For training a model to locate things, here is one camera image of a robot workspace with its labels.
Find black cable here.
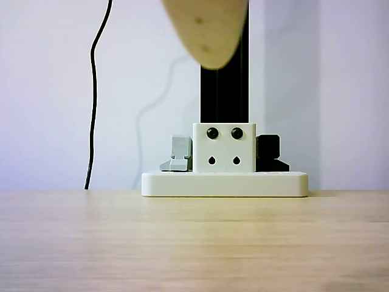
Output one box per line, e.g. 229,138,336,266
84,0,113,190

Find white post bracket block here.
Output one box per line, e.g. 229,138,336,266
192,122,258,173

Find black clamp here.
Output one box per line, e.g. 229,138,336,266
255,134,291,172

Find black aluminium profile post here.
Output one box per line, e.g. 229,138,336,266
199,0,250,125

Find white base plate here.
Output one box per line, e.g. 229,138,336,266
141,170,309,198

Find grey clamp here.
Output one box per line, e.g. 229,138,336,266
159,135,194,172

